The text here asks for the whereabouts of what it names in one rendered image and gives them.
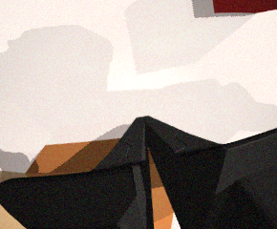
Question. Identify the red cube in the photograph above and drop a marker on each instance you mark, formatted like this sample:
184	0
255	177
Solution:
244	5

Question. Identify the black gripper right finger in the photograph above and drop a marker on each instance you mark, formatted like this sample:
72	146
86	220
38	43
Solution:
198	173

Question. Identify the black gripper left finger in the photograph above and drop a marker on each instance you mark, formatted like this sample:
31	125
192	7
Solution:
117	191

